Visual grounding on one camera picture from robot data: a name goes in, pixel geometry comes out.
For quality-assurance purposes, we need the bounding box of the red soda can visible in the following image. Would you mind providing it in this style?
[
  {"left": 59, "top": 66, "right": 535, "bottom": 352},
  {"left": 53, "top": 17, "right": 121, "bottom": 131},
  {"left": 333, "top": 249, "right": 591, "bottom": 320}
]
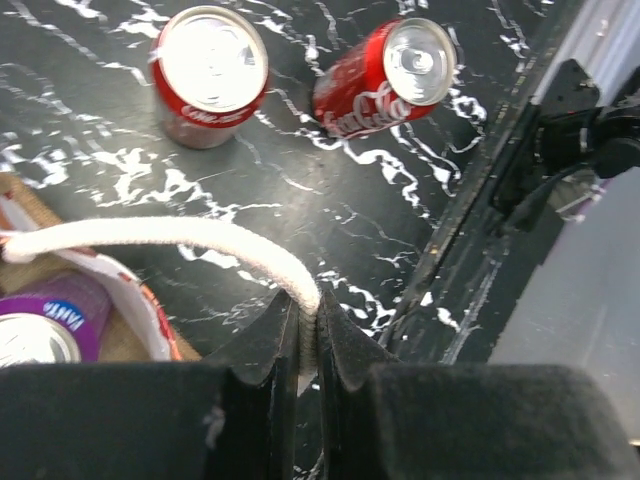
[
  {"left": 149, "top": 5, "right": 269, "bottom": 149},
  {"left": 311, "top": 18, "right": 457, "bottom": 139}
]

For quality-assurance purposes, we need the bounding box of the brown canvas tote bag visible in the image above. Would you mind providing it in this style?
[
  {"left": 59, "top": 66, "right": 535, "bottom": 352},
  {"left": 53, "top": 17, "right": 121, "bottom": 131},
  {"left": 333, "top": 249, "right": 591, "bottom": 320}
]
[{"left": 1, "top": 173, "right": 321, "bottom": 376}]

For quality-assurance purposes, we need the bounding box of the red soda can front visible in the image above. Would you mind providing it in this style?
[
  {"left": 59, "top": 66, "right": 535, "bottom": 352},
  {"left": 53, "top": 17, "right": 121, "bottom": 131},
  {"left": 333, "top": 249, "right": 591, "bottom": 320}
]
[{"left": 311, "top": 18, "right": 457, "bottom": 139}]

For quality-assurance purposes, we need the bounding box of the purple soda can front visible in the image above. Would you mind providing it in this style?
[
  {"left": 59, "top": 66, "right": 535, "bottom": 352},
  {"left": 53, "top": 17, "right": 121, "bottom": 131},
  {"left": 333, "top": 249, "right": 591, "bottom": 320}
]
[{"left": 1, "top": 270, "right": 113, "bottom": 367}]

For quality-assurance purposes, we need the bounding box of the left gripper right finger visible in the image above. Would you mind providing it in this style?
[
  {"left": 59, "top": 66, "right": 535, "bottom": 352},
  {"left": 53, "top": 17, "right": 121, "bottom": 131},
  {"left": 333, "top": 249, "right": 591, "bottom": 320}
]
[{"left": 317, "top": 292, "right": 639, "bottom": 479}]

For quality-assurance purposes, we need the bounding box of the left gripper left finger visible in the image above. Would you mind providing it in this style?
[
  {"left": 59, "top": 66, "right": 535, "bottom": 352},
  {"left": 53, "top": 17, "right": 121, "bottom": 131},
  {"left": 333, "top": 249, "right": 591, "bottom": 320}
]
[{"left": 1, "top": 292, "right": 300, "bottom": 479}]

